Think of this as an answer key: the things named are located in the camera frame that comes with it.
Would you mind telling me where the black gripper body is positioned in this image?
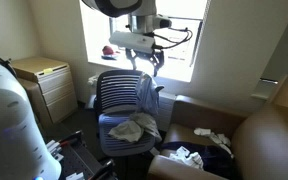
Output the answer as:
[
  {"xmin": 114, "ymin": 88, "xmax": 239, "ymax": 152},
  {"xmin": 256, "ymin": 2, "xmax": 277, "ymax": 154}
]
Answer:
[{"xmin": 125, "ymin": 47, "xmax": 165, "ymax": 63}]

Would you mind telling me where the light blue shirt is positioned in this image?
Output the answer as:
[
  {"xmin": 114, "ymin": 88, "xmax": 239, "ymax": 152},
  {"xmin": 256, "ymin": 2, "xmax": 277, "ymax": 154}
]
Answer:
[{"xmin": 135, "ymin": 72, "xmax": 161, "ymax": 118}]

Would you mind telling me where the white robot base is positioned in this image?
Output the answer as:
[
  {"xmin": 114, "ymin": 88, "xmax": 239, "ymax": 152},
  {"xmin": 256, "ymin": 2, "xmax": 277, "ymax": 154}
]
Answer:
[{"xmin": 0, "ymin": 54, "xmax": 62, "ymax": 180}]

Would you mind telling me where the red object on windowsill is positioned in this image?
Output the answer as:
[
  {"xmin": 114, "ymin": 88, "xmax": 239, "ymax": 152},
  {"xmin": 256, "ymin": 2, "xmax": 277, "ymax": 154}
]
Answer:
[{"xmin": 101, "ymin": 45, "xmax": 117, "ymax": 57}]

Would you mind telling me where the beige grey cloth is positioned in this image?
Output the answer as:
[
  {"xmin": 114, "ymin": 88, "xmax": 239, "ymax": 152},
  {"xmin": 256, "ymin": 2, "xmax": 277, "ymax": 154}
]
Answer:
[{"xmin": 107, "ymin": 112, "xmax": 163, "ymax": 144}]

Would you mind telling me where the light wooden drawer cabinet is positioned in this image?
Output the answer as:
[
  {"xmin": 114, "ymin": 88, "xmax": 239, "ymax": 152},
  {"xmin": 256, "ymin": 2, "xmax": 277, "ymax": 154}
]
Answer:
[{"xmin": 10, "ymin": 55, "xmax": 79, "ymax": 126}]

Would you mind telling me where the long white cloth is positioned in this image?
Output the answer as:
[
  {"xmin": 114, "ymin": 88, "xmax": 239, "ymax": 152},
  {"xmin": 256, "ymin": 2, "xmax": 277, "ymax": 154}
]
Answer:
[{"xmin": 193, "ymin": 127, "xmax": 234, "ymax": 158}]

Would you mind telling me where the crumpled white cloth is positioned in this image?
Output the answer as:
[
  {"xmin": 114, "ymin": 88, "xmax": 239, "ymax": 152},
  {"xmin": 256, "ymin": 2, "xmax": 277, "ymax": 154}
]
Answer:
[{"xmin": 168, "ymin": 145, "xmax": 205, "ymax": 170}]

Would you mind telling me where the red marker pen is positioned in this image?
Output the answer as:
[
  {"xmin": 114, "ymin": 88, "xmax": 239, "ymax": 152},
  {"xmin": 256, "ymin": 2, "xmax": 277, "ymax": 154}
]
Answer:
[{"xmin": 58, "ymin": 136, "xmax": 79, "ymax": 147}]

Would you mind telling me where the brown low cabinet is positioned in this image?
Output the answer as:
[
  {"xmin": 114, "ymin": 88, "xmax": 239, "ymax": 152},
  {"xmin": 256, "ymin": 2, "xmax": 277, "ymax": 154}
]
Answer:
[{"xmin": 17, "ymin": 78, "xmax": 54, "ymax": 130}]

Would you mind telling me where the navy blue garment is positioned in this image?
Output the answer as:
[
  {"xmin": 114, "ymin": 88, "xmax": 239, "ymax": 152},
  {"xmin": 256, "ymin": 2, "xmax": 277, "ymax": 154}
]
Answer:
[{"xmin": 160, "ymin": 141, "xmax": 237, "ymax": 180}]

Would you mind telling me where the black perforated board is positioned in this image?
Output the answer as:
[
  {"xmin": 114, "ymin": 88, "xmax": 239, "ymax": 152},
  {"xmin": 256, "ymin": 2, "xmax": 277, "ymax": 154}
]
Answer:
[{"xmin": 45, "ymin": 130, "xmax": 116, "ymax": 180}]

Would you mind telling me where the open cardboard box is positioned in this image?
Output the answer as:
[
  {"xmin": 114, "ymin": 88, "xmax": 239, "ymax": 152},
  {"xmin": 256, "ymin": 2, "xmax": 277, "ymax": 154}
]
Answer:
[{"xmin": 147, "ymin": 74, "xmax": 288, "ymax": 180}]

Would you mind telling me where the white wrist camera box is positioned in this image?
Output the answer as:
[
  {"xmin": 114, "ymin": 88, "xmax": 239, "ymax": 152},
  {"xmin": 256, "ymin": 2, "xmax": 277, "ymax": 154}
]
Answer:
[{"xmin": 108, "ymin": 30, "xmax": 157, "ymax": 55}]

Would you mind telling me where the black camera cable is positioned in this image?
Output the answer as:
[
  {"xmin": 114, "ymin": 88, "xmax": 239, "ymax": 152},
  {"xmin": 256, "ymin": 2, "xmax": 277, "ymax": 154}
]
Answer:
[{"xmin": 152, "ymin": 27, "xmax": 194, "ymax": 51}]

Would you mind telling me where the black base cable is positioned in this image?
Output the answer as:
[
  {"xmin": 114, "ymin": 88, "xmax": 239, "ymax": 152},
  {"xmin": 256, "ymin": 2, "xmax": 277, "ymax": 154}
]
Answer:
[{"xmin": 0, "ymin": 48, "xmax": 18, "ymax": 79}]

